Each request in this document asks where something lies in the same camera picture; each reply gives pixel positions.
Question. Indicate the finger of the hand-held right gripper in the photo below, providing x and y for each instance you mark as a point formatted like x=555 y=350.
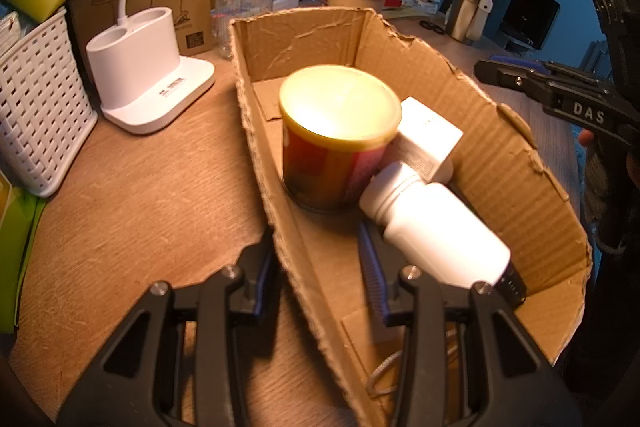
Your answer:
x=575 y=71
x=575 y=107

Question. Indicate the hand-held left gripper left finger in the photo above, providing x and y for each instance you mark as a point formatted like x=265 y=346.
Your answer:
x=257 y=297

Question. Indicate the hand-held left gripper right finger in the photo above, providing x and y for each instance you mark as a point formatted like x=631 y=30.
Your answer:
x=372 y=277

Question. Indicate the white plastic bottle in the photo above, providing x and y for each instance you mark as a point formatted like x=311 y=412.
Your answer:
x=435 y=227

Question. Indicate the cardboard box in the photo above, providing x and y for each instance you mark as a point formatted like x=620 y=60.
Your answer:
x=500 y=187

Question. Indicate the yellow-lidded round can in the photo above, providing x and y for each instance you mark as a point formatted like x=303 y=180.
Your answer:
x=330 y=157

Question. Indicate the white power adapter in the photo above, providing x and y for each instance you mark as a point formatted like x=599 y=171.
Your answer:
x=425 y=127

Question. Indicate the person's right hand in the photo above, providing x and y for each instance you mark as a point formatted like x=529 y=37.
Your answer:
x=586 y=138

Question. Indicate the black monitor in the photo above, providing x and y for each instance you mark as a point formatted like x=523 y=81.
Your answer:
x=530 y=14

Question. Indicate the white hanging tag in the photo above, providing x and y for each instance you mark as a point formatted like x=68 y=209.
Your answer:
x=477 y=19

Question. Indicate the stainless steel tumbler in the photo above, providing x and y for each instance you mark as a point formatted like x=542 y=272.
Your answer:
x=460 y=7

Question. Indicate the black eyeglasses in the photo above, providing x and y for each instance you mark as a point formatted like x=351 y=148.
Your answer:
x=432 y=26

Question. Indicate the green packet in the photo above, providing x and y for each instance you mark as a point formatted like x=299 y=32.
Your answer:
x=20 y=257

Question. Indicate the white desk lamp base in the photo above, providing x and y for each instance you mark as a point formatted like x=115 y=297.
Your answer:
x=140 y=57

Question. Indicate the white woven plastic basket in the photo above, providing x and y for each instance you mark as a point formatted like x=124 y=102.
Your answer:
x=40 y=107

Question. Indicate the small white flat box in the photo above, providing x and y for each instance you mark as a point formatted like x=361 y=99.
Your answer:
x=286 y=1

